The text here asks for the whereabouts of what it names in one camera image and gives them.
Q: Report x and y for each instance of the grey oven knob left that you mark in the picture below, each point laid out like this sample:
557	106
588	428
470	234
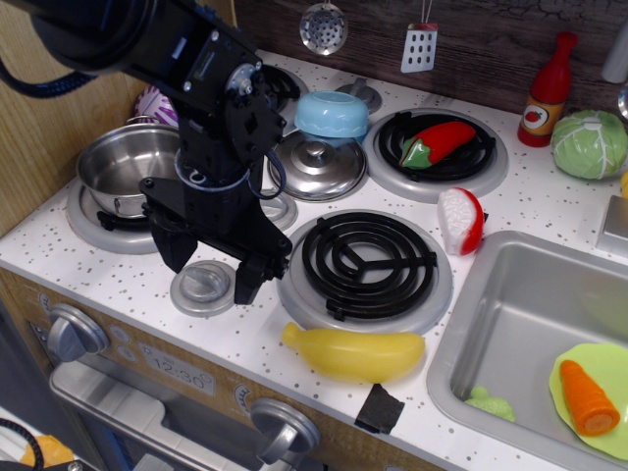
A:
74	334

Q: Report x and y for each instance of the purple white patterned ball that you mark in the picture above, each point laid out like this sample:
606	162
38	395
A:
151	105

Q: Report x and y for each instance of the red ketchup bottle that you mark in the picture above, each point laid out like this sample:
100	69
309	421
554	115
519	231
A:
548	94

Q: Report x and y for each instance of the grey stovetop knob back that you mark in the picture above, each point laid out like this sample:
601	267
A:
365	92

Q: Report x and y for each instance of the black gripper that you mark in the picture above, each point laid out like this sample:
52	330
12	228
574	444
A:
231	220

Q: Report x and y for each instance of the grey faucet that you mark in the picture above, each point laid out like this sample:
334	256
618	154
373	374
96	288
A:
614	70

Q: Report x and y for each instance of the light green plate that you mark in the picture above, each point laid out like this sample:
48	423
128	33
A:
606	363

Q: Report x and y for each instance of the black tape patch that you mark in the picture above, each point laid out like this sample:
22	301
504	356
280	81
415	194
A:
380	411

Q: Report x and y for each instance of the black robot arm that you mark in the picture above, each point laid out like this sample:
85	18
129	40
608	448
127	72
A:
227	128

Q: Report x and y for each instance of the yellow toy banana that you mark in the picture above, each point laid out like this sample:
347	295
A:
358	358

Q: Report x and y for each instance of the grey sink basin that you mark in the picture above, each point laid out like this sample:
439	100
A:
525	301

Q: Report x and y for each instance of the grey oven knob right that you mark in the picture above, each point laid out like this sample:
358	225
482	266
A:
284	429

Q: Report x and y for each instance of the red toy pepper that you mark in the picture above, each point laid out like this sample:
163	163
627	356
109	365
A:
431	145

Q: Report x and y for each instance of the oven clock display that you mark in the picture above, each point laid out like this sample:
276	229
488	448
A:
178	369

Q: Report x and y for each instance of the grey oven door handle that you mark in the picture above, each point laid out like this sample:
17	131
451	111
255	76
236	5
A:
173	434

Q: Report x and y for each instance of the black front right burner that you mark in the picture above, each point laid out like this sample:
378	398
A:
367	266

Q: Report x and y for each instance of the light blue bowl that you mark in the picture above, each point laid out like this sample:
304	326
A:
331	114

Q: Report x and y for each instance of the green toy cabbage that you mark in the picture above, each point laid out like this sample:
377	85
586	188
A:
589	145

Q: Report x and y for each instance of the hanging silver strainer spoon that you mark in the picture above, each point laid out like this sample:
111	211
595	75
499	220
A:
323	28

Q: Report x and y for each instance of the small green toy vegetable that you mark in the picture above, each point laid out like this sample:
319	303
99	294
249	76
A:
481	398

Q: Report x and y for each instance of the black burner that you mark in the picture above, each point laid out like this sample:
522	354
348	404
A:
282	87
465	162
111	223
367	266

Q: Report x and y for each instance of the red white radish slice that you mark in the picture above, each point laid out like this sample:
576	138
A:
462	221

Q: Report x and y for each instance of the steel pot lid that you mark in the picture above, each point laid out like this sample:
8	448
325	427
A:
321	169

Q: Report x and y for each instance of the orange object with black cable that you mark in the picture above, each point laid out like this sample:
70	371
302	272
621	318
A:
41	452

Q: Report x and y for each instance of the orange toy carrot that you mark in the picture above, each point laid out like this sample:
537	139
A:
592	412

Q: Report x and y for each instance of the grey oven knob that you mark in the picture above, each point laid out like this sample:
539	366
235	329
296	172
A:
74	334
284	429

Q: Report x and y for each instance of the grey stovetop knob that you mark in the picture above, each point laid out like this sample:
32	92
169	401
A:
204	289
365	92

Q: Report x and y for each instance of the steel pot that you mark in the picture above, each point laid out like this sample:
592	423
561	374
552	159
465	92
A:
112	166

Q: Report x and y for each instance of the yellow toy at edge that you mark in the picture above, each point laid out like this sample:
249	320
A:
624	185

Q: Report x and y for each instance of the black front left burner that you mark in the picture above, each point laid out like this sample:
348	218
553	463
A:
111	223

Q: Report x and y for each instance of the black back left burner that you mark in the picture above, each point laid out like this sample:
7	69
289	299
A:
282	87

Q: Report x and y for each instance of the black back right burner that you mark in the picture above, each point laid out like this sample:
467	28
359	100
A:
465	162

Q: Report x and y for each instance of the hanging silver slotted spatula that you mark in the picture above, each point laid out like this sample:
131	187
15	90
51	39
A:
419	52

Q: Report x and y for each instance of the grey stovetop knob front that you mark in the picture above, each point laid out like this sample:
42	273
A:
204	289

